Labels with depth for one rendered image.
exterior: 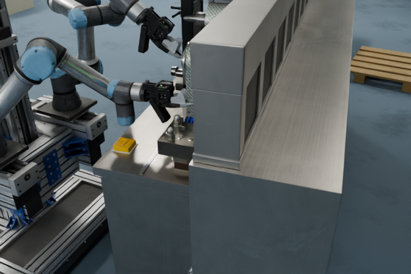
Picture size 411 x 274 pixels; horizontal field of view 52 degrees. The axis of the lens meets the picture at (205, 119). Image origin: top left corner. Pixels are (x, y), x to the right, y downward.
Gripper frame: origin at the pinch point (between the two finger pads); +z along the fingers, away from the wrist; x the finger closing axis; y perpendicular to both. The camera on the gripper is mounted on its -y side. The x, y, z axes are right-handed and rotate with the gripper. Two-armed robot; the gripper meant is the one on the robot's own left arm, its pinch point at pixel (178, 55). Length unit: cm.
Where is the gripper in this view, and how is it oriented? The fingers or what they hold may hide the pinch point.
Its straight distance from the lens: 165.0
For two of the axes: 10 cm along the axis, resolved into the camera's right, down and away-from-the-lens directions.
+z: 7.4, 6.7, 1.1
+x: 3.0, -4.7, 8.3
